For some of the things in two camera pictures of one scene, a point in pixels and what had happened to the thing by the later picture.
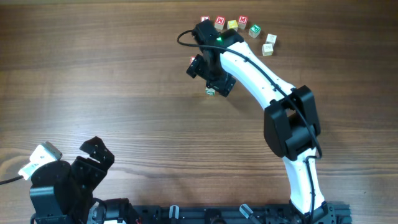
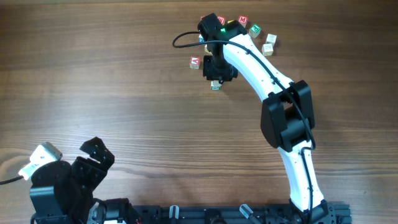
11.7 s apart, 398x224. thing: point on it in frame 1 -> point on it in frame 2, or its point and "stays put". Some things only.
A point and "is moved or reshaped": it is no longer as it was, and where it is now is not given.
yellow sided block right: [267, 49] stays put
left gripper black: [96, 173] stays put
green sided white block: [209, 91] is moved or reshaped
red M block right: [242, 22] stays put
